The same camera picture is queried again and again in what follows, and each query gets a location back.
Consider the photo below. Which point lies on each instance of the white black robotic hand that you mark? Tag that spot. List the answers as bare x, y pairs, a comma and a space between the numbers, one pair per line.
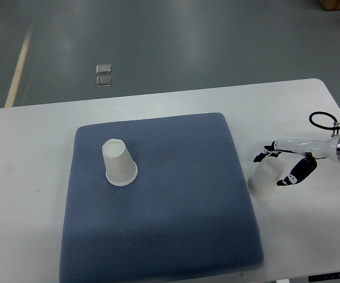
310, 150

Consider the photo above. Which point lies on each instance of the white paper cup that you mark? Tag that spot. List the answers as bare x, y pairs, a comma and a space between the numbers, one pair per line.
262, 183
120, 168

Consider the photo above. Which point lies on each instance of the black table control panel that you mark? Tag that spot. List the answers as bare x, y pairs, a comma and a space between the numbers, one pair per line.
324, 277

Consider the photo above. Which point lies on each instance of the wooden box corner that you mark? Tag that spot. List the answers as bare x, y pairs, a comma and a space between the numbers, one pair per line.
330, 5

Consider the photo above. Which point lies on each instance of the blue grey fabric cushion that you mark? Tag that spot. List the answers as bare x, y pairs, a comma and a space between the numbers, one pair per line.
187, 214

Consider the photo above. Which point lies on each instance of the lower metal floor plate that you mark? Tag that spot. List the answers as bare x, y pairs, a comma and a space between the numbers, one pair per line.
103, 81

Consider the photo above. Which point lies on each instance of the metal floor plate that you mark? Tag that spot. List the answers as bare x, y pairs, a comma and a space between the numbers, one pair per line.
103, 68
103, 81

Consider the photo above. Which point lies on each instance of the upper metal floor plate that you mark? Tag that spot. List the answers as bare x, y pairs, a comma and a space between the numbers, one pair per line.
103, 68

